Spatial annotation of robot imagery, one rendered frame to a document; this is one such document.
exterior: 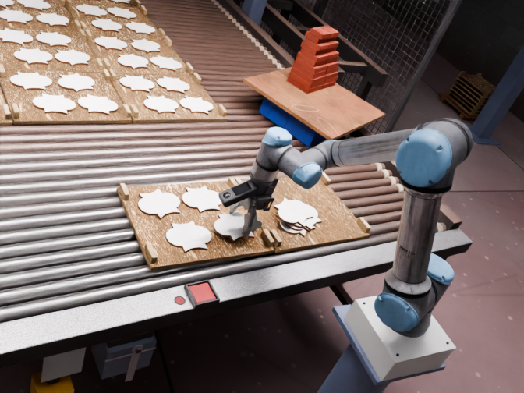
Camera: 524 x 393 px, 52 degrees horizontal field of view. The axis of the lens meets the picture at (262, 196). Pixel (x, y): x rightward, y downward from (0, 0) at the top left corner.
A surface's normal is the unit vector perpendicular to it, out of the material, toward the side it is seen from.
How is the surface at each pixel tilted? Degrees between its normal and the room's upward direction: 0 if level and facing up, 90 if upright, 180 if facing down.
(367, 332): 90
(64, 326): 0
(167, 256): 0
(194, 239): 0
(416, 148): 86
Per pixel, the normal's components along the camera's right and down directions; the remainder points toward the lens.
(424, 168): -0.63, 0.22
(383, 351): -0.88, 0.01
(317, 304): 0.30, -0.76
